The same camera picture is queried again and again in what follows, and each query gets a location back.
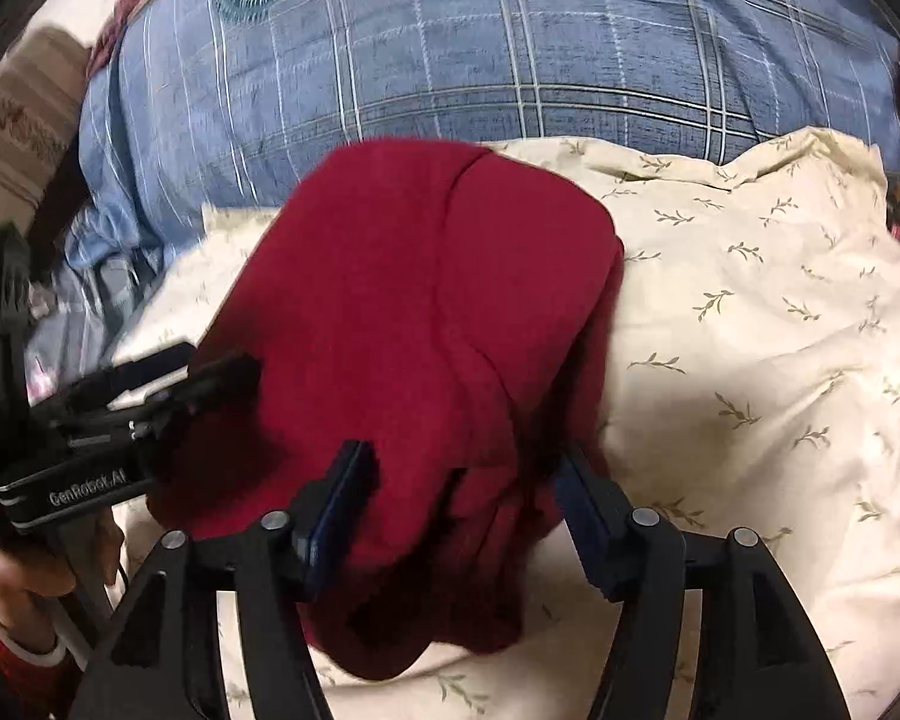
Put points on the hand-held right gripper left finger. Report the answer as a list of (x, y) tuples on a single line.
[(337, 510)]

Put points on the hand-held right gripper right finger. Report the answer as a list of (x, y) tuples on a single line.
[(589, 517)]

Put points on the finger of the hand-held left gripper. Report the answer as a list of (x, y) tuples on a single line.
[(146, 367), (221, 379)]

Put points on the dark red sweater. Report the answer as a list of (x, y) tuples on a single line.
[(420, 277)]

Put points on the person's left forearm red sleeve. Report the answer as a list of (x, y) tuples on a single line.
[(4, 679)]

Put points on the person's left hand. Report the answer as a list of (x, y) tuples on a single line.
[(22, 585)]

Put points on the grey plaid cloth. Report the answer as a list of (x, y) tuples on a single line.
[(82, 322)]

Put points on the cream leaf-print bed sheet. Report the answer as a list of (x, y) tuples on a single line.
[(757, 352)]

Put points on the beige striped fabric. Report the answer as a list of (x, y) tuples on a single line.
[(22, 127)]

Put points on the dark red cloth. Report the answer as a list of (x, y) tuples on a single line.
[(131, 11)]

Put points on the blue plaid quilt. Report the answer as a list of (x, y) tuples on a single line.
[(495, 52)]

